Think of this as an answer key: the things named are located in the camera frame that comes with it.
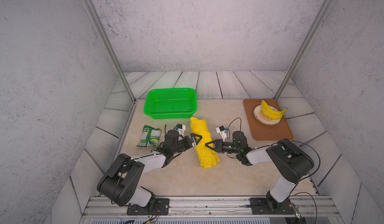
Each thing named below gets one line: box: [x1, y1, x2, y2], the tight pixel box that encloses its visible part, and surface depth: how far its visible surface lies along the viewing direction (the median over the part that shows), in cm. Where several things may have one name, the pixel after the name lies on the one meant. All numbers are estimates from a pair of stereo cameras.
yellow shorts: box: [190, 117, 220, 169], surface depth 84 cm
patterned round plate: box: [253, 104, 282, 126], surface depth 110 cm
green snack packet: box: [136, 125, 162, 148], surface depth 98 cm
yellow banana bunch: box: [260, 100, 288, 120], surface depth 107 cm
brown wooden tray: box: [243, 98, 293, 141], surface depth 106 cm
